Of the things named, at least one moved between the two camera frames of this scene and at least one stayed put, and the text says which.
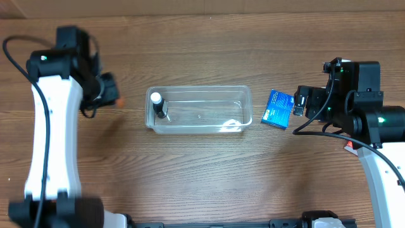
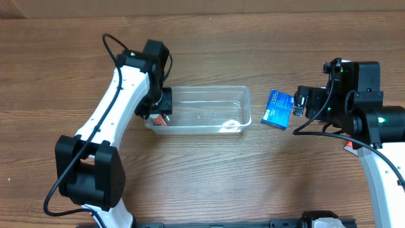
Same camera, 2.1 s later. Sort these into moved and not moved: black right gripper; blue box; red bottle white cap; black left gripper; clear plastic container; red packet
Moved: red bottle white cap; black left gripper
Not moved: blue box; red packet; black right gripper; clear plastic container
